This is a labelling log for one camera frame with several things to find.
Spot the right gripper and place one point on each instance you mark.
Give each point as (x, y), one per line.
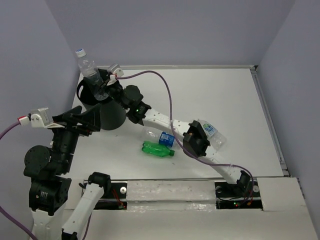
(95, 86)

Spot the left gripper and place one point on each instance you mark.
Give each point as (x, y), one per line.
(71, 119)

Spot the clear bottle blue cap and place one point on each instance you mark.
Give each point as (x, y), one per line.
(87, 67)

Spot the black cylindrical bin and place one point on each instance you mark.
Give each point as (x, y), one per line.
(112, 115)

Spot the clear bottle blue label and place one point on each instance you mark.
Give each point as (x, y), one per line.
(160, 137)

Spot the green plastic bottle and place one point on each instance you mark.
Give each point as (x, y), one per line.
(157, 149)

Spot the water bottle white green label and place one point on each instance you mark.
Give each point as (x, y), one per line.
(217, 140)

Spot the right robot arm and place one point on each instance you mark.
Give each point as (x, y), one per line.
(194, 138)

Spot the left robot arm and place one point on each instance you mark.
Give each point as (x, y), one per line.
(46, 167)

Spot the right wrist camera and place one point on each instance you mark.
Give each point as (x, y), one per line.
(116, 70)

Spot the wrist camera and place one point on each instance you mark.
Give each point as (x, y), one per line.
(116, 70)
(39, 118)

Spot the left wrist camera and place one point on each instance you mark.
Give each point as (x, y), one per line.
(39, 118)

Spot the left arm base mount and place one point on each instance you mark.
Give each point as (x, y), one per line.
(117, 192)

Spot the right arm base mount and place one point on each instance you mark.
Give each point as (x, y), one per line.
(226, 199)

